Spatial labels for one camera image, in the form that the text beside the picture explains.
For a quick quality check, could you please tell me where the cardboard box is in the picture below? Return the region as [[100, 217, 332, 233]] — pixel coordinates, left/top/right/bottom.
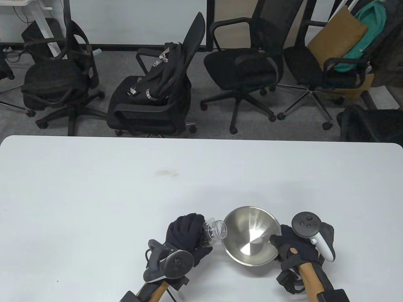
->
[[324, 73, 375, 101]]

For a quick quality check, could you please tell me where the teal bag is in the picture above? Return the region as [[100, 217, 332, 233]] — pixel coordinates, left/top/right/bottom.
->
[[334, 0, 387, 72]]

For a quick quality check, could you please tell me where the black high back office chair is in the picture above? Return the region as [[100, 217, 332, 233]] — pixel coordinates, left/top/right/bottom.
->
[[201, 0, 304, 135]]

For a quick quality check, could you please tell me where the white metal rack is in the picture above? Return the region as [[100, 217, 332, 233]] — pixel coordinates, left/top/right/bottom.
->
[[327, 0, 359, 20]]

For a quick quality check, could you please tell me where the black framed white partition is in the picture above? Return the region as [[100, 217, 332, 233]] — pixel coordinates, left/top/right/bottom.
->
[[65, 0, 215, 52]]

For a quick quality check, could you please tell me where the steel mixing bowl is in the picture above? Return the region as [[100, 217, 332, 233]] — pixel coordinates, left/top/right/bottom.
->
[[221, 206, 281, 266]]

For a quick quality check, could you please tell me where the black mesh office chair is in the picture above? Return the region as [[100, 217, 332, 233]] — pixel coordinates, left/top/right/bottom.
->
[[21, 20, 106, 136]]

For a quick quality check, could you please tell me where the black solid back office chair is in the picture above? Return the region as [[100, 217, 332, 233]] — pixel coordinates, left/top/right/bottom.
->
[[106, 12, 207, 138]]

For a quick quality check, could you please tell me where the person's right forearm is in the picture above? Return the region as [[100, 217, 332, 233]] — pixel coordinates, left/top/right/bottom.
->
[[277, 263, 334, 302]]

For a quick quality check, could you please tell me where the black backpack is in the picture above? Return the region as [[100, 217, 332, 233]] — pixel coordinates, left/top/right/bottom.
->
[[128, 42, 189, 103]]

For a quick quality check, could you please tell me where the person's right hand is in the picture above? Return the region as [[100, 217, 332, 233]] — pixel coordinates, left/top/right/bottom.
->
[[269, 224, 326, 271]]

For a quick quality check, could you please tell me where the brown cushion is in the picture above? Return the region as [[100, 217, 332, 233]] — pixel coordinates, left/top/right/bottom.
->
[[307, 6, 369, 70]]

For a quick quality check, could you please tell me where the white desk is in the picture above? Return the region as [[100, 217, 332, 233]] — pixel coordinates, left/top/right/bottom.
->
[[0, 0, 54, 58]]

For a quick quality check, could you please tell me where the black hand controller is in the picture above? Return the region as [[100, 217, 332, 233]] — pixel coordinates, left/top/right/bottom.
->
[[143, 239, 194, 282], [291, 212, 337, 262]]

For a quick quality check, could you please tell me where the person's left hand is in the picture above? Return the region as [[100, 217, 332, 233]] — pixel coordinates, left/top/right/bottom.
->
[[166, 213, 213, 267]]

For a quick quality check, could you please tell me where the white flat panel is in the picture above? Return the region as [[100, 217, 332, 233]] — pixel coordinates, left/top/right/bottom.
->
[[367, 86, 400, 110]]

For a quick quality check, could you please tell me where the clear square coffee jar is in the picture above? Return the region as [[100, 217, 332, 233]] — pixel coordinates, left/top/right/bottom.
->
[[198, 219, 228, 249]]

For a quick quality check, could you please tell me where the black chrome base office chair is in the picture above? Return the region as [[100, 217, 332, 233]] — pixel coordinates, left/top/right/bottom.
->
[[276, 0, 391, 131]]

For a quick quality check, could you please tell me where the black computer tower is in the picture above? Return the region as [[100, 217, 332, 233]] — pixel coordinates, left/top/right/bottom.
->
[[21, 18, 65, 59]]

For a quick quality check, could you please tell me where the person's left forearm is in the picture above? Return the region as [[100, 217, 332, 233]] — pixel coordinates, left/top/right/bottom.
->
[[135, 277, 173, 302]]

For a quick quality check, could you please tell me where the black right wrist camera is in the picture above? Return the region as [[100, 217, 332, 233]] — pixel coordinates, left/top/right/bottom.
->
[[316, 289, 350, 302]]

